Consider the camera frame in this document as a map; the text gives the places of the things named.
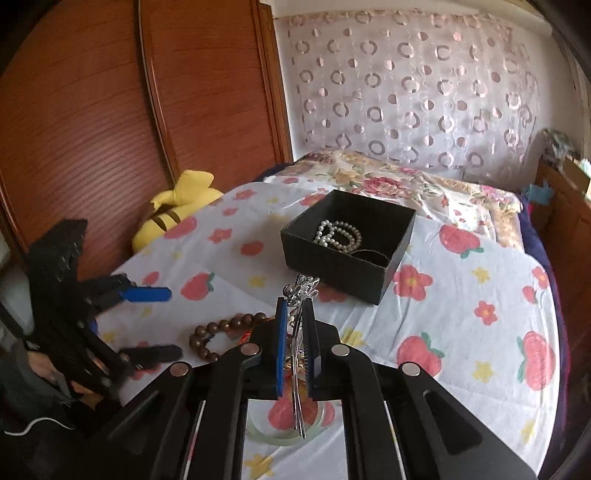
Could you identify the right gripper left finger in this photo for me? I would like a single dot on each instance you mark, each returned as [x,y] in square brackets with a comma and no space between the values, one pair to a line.
[280,331]

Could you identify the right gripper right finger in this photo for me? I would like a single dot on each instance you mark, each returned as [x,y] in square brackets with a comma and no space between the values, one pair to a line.
[312,349]

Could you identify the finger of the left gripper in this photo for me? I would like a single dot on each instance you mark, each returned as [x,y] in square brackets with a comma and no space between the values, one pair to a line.
[148,357]
[146,294]

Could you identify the pale green jade bangle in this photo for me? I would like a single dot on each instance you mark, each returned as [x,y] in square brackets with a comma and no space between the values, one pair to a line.
[272,422]

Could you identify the black jewelry box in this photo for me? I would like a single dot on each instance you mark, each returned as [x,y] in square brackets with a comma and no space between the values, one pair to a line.
[350,242]

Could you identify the yellow plush toy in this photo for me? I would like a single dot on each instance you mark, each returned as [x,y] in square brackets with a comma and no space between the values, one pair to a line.
[168,209]

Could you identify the strawberry print white sheet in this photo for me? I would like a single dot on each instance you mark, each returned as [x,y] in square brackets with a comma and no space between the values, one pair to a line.
[477,316]

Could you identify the floral quilt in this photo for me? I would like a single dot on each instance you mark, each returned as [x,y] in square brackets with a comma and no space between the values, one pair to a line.
[480,209]

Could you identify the red wooden wardrobe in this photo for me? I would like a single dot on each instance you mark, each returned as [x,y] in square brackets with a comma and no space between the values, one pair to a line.
[106,103]

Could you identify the dark blue blanket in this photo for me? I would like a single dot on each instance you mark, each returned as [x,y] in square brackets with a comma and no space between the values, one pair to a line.
[534,247]

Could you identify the sheer circle pattern curtain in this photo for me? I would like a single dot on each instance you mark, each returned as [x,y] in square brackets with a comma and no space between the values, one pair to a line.
[456,94]

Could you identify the wooden side cabinet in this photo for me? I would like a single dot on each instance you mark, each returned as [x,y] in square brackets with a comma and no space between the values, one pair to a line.
[564,228]

